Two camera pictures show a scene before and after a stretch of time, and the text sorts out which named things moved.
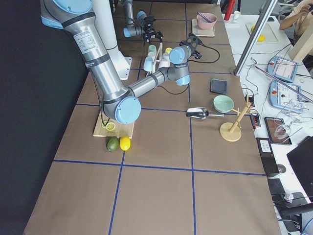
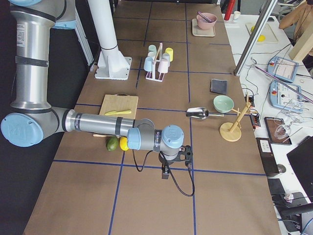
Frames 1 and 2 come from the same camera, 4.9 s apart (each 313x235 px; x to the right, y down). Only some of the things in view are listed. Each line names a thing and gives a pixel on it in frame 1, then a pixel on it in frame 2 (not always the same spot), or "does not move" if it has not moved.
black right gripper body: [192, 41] -> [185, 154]
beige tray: [197, 31] does not move
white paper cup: [236, 15] does not move
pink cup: [164, 62] does not move
